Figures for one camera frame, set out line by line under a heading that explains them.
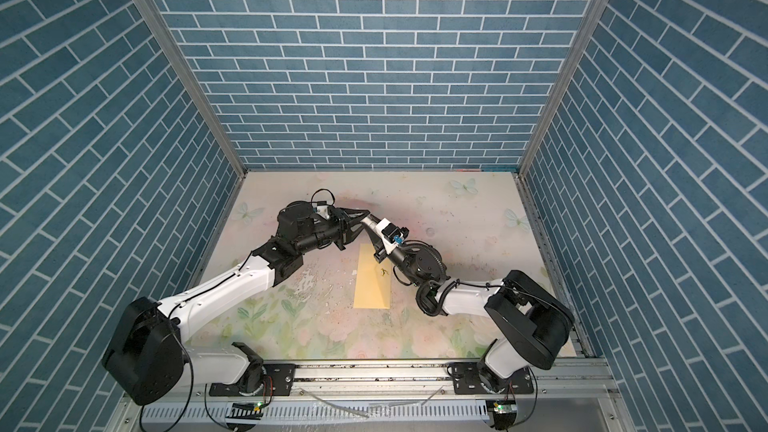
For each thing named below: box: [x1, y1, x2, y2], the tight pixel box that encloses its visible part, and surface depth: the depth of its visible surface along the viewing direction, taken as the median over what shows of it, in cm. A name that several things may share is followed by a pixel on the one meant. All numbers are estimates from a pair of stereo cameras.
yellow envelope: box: [353, 243, 392, 309], surface depth 92 cm
